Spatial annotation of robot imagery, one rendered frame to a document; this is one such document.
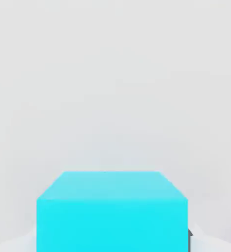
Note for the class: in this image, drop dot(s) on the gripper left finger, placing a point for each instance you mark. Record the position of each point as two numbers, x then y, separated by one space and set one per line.
28 245

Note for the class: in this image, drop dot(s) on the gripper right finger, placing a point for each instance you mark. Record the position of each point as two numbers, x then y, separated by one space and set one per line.
201 243

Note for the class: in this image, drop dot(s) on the small cyan cube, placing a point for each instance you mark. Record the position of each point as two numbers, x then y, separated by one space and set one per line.
111 220

